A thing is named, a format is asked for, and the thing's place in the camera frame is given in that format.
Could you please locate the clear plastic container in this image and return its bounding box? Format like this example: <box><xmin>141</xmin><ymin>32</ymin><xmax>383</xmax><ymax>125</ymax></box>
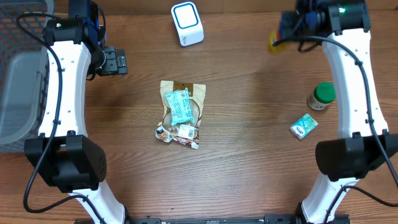
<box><xmin>268</xmin><ymin>29</ymin><xmax>289</xmax><ymax>54</ymax></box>

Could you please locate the brown white snack wrapper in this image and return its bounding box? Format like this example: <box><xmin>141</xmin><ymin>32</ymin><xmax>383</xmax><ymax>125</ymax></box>
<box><xmin>155</xmin><ymin>121</ymin><xmax>200</xmax><ymax>149</ymax></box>

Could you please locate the teal white snack packet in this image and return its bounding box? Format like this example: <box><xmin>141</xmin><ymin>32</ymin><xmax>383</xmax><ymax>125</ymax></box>
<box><xmin>165</xmin><ymin>88</ymin><xmax>194</xmax><ymax>126</ymax></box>

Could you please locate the brown Pantree snack packet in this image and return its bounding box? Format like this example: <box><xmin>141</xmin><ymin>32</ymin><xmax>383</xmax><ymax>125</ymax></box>
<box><xmin>158</xmin><ymin>80</ymin><xmax>206</xmax><ymax>128</ymax></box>

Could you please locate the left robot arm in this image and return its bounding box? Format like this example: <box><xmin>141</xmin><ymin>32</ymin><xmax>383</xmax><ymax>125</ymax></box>
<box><xmin>24</xmin><ymin>0</ymin><xmax>129</xmax><ymax>223</ymax></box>

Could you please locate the green lid spice jar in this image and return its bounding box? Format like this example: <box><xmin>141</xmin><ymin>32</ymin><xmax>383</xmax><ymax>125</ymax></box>
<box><xmin>307</xmin><ymin>82</ymin><xmax>336</xmax><ymax>111</ymax></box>

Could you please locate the teal small carton box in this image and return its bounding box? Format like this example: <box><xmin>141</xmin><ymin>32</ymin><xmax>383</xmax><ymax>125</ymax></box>
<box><xmin>290</xmin><ymin>113</ymin><xmax>318</xmax><ymax>139</ymax></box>

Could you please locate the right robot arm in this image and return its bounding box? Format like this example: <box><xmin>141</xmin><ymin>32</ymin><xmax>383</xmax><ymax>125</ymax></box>
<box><xmin>264</xmin><ymin>1</ymin><xmax>397</xmax><ymax>223</ymax></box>

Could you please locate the white barcode scanner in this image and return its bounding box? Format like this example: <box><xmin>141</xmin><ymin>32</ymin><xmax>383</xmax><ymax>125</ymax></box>
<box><xmin>170</xmin><ymin>1</ymin><xmax>205</xmax><ymax>47</ymax></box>

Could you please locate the grey plastic mesh basket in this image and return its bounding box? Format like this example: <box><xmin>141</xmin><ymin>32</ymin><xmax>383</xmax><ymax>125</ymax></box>
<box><xmin>1</xmin><ymin>0</ymin><xmax>54</xmax><ymax>153</ymax></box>

